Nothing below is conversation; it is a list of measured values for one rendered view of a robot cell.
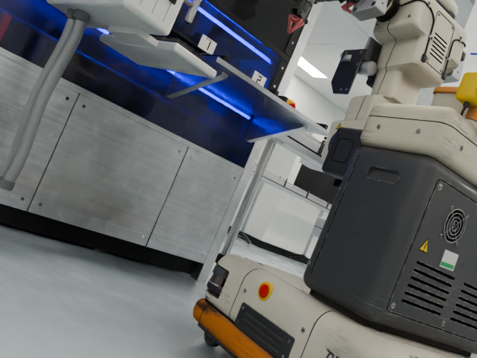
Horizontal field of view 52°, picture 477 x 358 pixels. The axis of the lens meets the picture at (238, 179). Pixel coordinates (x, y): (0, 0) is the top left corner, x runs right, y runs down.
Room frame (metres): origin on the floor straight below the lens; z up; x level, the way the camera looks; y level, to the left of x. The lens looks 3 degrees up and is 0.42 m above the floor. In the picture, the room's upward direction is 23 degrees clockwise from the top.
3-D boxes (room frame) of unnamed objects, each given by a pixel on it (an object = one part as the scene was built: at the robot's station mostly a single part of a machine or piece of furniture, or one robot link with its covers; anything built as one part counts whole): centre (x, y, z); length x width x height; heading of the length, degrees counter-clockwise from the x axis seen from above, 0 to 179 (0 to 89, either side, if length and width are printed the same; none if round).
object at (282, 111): (2.14, 0.12, 0.87); 0.70 x 0.48 x 0.02; 130
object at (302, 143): (2.85, -0.20, 0.92); 0.69 x 0.15 x 0.16; 130
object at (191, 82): (1.98, 0.31, 0.79); 0.34 x 0.03 x 0.13; 40
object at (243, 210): (2.76, -0.09, 0.46); 0.09 x 0.09 x 0.77; 40
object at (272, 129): (2.30, -0.07, 0.79); 0.34 x 0.03 x 0.13; 40
